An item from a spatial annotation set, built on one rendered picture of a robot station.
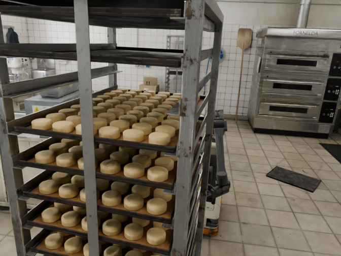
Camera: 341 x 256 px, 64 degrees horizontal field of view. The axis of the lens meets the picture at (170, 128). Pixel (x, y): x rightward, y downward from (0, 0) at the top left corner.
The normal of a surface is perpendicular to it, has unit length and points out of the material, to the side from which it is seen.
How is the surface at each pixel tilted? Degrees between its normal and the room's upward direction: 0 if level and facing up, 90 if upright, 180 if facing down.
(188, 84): 90
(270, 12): 90
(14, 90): 90
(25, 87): 90
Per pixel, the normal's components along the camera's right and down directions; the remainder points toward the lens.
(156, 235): 0.04, -0.95
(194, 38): -0.23, 0.29
